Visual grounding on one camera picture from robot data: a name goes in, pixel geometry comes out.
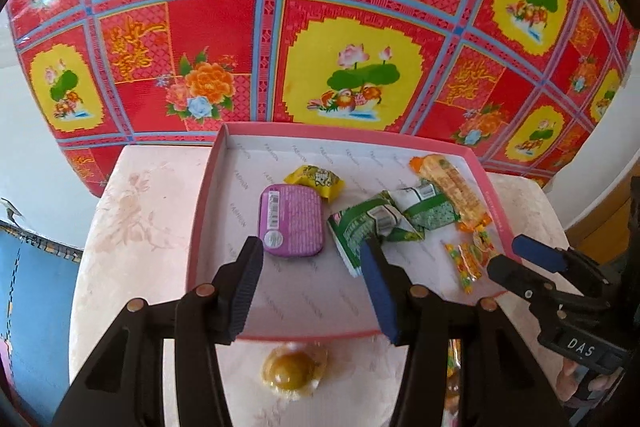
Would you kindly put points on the small yellow candy packet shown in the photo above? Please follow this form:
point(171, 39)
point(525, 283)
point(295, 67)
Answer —
point(315, 181)

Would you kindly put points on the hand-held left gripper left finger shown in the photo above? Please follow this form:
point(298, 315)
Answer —
point(245, 287)

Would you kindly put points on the pink cardboard box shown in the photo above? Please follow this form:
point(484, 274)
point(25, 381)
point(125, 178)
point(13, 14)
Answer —
point(300, 307)

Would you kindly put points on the purple tin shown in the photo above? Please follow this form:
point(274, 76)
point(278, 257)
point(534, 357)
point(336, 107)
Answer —
point(295, 222)

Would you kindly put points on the person's right hand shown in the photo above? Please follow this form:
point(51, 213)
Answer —
point(570, 379)

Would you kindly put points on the blue printed cloth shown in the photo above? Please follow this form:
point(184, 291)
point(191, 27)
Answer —
point(35, 307)

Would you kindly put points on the green checked snack packet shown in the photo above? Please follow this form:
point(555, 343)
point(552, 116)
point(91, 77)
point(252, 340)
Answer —
point(435, 212)

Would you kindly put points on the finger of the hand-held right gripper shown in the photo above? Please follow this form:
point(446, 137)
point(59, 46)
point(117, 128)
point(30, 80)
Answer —
point(515, 279)
point(537, 252)

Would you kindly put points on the colourful candy packet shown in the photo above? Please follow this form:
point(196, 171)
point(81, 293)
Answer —
point(467, 259)

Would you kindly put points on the orange cracker packet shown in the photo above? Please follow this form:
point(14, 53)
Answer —
point(450, 182)

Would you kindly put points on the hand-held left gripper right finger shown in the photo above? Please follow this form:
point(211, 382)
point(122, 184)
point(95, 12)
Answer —
point(380, 292)

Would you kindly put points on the red floral printed cloth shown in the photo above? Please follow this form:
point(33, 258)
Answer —
point(225, 57)

